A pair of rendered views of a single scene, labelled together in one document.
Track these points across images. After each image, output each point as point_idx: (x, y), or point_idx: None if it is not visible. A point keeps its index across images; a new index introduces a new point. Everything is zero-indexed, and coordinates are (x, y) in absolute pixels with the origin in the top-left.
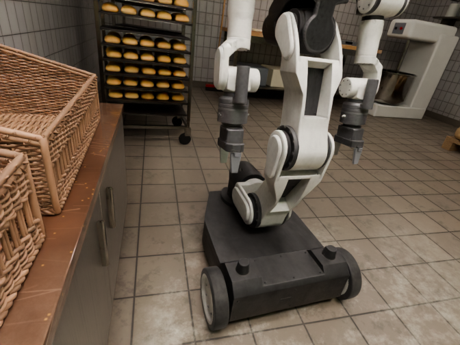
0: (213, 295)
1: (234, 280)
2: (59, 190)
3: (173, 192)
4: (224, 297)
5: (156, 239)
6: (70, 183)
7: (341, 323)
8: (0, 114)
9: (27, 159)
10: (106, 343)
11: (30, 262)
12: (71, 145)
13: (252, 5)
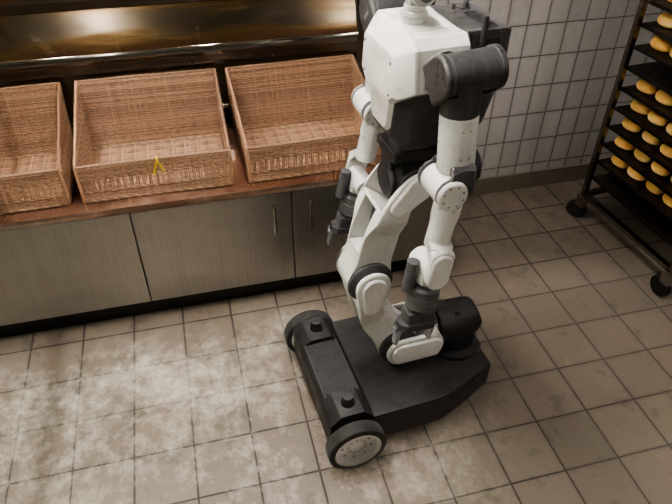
0: (294, 316)
1: (303, 322)
2: (254, 174)
3: (488, 300)
4: (293, 323)
5: (394, 300)
6: (274, 177)
7: (310, 458)
8: (359, 129)
9: (229, 152)
10: (267, 279)
11: (216, 185)
12: (288, 161)
13: (366, 131)
